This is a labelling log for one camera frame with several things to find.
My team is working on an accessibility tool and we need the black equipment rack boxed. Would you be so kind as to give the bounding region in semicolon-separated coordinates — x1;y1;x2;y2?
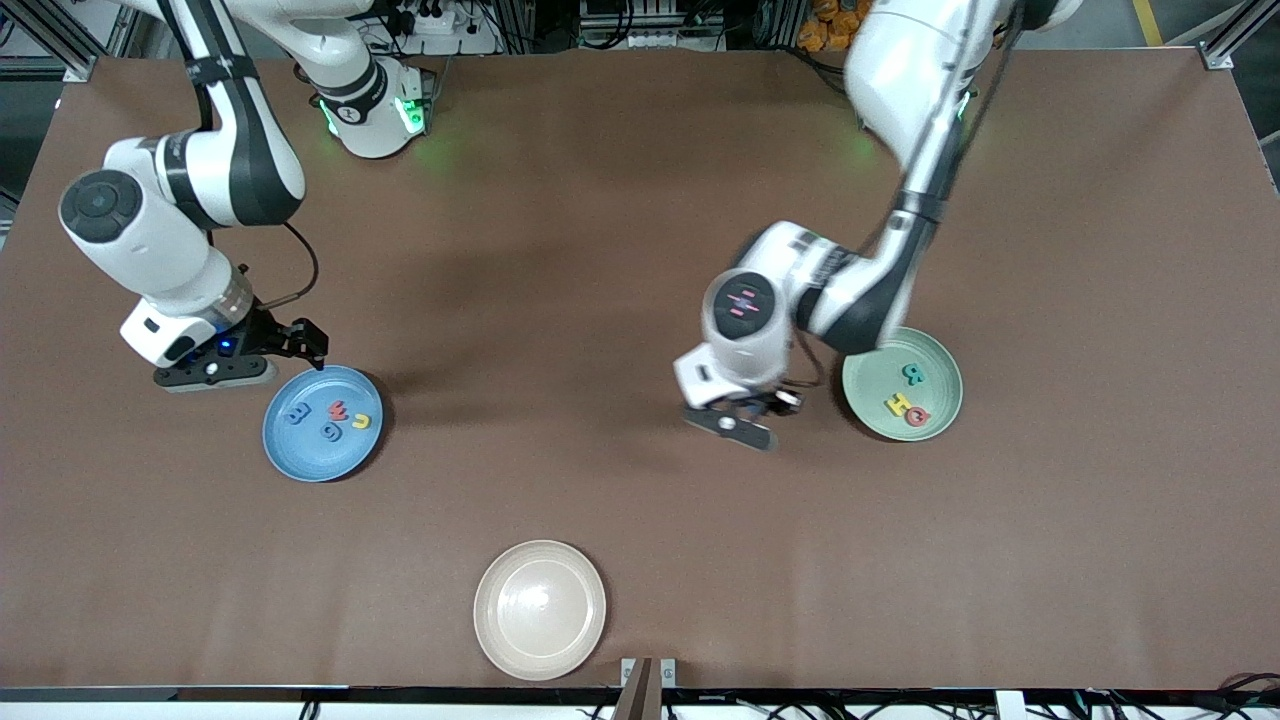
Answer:
578;0;731;51

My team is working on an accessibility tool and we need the beige plate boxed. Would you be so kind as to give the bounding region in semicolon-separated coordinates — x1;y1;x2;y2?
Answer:
473;540;608;683

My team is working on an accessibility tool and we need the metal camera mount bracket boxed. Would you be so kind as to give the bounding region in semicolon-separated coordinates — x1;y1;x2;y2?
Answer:
620;657;678;720

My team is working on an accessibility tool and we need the blue plate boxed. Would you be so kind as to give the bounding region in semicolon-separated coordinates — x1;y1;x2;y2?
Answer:
262;365;385;484

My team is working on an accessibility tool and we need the black cable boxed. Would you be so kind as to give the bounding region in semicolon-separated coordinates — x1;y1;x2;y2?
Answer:
790;0;1026;393
160;0;320;307

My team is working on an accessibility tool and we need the orange objects pile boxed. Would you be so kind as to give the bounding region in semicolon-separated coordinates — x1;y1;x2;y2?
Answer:
797;0;861;53

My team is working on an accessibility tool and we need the aluminium frame post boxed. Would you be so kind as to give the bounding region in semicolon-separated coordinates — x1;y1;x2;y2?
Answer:
1205;0;1280;71
20;0;111;81

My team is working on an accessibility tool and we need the white power strip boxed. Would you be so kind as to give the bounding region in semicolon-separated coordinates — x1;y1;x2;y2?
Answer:
395;0;473;36

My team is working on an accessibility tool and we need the green plate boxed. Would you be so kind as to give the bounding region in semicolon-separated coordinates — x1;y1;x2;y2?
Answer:
843;326;965;443

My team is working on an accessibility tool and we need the white table edge rail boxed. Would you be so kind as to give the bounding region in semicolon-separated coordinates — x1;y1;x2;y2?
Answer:
0;686;1280;720

